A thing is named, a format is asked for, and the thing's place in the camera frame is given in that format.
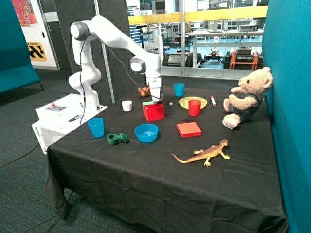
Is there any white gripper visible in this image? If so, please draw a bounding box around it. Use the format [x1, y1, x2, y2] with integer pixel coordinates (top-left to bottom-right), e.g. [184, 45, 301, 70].
[146, 76, 163, 103]

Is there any green highlighter marker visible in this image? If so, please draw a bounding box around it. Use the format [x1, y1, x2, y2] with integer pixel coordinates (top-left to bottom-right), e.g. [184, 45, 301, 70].
[142, 101, 162, 106]

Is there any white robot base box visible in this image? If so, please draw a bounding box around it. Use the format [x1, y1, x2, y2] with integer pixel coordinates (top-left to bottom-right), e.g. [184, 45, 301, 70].
[32, 94, 107, 154]

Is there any red square pot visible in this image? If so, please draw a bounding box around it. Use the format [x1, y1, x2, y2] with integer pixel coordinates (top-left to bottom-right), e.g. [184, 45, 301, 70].
[143, 104, 164, 122]

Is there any small brown plush toy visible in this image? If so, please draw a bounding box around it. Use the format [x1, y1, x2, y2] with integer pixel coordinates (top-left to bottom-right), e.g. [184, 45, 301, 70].
[138, 87, 151, 97]

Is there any far blue plastic cup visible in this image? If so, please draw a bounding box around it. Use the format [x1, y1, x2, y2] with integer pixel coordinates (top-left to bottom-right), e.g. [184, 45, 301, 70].
[173, 83, 185, 97]

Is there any blue plastic cup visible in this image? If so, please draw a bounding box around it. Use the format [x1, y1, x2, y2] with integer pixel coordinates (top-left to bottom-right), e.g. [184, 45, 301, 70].
[88, 117, 104, 138]
[173, 83, 185, 97]

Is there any yellow plastic plate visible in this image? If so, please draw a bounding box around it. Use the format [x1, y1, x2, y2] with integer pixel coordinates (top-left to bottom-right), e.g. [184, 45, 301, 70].
[179, 97, 207, 109]

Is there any white cup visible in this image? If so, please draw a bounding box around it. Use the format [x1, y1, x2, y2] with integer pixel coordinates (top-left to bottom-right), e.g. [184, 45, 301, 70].
[121, 100, 132, 112]

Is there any blue plastic bowl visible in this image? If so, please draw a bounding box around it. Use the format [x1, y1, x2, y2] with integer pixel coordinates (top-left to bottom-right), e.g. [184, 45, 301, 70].
[134, 123, 159, 143]

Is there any red plastic cup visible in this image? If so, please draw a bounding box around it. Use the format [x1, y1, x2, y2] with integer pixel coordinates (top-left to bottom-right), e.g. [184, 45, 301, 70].
[188, 99, 201, 117]

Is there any red square lid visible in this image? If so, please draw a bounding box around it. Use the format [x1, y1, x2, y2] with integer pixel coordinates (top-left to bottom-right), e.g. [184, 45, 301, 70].
[177, 122, 202, 138]

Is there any red and white marker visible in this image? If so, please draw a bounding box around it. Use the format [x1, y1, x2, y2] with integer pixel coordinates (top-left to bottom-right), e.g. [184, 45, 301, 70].
[210, 96, 217, 107]

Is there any black tablecloth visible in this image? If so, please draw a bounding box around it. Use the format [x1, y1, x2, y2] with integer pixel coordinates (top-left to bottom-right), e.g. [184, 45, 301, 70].
[44, 87, 289, 233]

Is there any near blue plastic cup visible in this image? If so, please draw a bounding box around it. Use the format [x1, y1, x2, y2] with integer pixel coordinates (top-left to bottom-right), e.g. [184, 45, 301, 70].
[88, 117, 104, 138]

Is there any orange toy lizard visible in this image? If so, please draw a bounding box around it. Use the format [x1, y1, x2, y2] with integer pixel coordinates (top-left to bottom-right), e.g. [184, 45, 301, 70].
[172, 139, 230, 166]

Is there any beige teddy bear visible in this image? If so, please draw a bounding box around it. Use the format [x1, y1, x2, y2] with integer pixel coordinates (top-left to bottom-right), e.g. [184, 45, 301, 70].
[222, 67, 273, 129]

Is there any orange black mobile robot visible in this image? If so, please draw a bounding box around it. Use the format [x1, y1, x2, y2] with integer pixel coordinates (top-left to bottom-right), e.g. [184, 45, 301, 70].
[223, 47, 264, 70]

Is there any yellow black warning sign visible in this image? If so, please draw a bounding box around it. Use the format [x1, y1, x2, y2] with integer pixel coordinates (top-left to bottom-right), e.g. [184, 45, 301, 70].
[27, 42, 47, 62]

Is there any teal sofa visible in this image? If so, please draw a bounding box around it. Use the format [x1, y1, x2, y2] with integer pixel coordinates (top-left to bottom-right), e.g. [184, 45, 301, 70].
[0, 0, 40, 93]

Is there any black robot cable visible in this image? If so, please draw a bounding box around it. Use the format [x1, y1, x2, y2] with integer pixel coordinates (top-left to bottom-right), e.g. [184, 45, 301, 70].
[69, 31, 163, 126]

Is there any red wall poster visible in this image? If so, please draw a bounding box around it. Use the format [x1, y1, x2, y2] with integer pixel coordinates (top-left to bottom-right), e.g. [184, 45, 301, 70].
[11, 0, 38, 27]

